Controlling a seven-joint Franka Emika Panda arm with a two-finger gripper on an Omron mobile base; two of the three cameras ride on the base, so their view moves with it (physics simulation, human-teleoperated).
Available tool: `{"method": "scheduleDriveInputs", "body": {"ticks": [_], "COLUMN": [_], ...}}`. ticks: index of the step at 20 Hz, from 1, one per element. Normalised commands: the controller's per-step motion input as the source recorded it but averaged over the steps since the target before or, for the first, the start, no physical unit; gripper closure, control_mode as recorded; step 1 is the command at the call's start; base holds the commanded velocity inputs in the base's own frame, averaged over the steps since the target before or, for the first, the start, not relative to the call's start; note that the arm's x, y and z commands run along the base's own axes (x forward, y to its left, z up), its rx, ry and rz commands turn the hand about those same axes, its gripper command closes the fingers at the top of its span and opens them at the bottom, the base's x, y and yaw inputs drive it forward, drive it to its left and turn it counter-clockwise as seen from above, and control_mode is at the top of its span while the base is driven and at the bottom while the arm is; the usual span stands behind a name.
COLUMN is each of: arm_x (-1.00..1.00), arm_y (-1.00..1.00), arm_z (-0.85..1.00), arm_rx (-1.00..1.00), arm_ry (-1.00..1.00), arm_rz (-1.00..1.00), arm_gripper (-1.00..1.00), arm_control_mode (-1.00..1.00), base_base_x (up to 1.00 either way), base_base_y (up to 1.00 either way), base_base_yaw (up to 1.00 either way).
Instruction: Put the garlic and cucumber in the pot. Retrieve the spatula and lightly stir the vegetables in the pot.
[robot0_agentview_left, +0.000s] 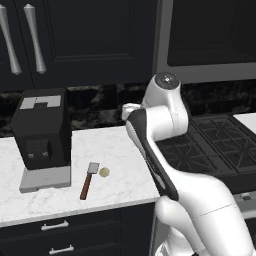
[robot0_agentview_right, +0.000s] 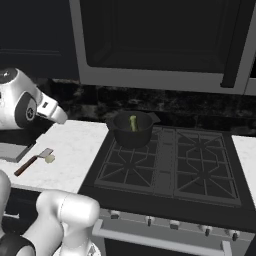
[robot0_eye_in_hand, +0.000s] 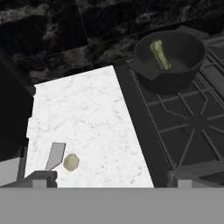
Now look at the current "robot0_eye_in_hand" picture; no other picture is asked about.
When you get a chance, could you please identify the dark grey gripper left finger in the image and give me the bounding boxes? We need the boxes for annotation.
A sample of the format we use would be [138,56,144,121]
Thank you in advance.
[0,170,59,189]

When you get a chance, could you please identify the pale yellow garlic bulb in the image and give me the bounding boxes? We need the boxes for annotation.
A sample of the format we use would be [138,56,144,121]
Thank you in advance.
[62,153,81,172]

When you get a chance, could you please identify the black cooking pot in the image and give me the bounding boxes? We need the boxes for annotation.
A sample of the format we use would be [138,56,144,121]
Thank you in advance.
[127,24,210,96]

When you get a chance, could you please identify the green cucumber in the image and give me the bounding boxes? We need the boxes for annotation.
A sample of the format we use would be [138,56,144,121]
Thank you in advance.
[149,39,173,73]

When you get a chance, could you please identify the grey spatula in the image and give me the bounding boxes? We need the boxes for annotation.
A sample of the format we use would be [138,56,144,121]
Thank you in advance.
[45,141,67,172]

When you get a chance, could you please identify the black hob with grates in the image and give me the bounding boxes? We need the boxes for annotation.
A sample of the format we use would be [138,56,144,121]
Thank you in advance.
[113,31,224,189]

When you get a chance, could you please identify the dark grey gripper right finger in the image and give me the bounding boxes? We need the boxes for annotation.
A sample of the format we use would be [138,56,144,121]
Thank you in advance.
[166,168,224,189]

